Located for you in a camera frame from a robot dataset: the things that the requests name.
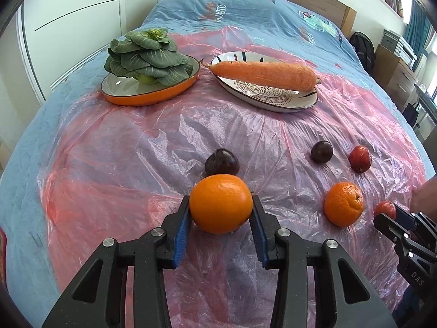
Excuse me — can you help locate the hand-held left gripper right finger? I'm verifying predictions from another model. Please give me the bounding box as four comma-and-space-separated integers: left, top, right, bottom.
249, 194, 398, 328

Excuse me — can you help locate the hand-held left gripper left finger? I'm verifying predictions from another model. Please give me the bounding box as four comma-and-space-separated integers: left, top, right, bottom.
41, 195, 191, 328

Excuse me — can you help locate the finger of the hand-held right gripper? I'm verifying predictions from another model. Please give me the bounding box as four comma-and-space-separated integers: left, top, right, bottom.
393, 204, 424, 231
373, 213, 408, 247

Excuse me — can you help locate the small red apple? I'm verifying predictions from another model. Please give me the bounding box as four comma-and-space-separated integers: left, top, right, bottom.
374, 200, 397, 220
349, 145, 371, 174

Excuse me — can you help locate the medium orange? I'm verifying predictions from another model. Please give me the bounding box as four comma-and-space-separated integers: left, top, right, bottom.
324, 182, 364, 228

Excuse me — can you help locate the small orange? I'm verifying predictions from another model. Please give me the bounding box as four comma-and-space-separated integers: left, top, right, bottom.
189, 174, 254, 235

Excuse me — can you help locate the dark purple plum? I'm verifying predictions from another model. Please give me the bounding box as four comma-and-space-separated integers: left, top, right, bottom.
204, 148, 240, 177
311, 140, 334, 164

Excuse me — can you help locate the person's right forearm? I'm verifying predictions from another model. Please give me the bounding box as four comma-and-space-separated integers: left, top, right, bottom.
410, 174, 437, 213

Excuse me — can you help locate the pink plastic sheet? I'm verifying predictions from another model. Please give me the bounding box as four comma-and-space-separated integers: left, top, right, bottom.
36, 25, 427, 328

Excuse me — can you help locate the dark blue bag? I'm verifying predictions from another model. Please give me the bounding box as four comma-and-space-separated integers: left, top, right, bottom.
403, 102, 422, 127

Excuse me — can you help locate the dark desk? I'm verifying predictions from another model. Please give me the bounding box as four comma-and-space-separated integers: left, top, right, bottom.
414, 83, 437, 117

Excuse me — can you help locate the wooden drawer dresser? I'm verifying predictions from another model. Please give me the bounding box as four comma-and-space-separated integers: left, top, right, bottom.
372, 44, 419, 110

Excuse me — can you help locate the white patterned oval plate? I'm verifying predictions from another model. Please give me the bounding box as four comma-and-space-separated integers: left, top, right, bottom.
211, 51, 319, 113

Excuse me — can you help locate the orange oval plate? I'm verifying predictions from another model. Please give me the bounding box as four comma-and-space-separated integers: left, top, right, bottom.
101, 55, 201, 106

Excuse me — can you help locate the large carrot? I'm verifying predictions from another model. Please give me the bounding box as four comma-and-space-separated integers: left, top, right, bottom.
200, 59, 322, 92

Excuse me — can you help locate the black backpack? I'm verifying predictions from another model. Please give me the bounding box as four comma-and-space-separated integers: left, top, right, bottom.
349, 31, 377, 75

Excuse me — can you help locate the green bok choy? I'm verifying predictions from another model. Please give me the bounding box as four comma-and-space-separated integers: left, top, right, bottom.
104, 28, 194, 86

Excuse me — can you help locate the teal curtain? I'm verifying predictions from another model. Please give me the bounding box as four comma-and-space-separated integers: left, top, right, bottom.
404, 0, 434, 72

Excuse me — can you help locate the white wardrobe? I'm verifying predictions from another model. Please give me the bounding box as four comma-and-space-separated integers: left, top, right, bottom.
17, 0, 164, 103

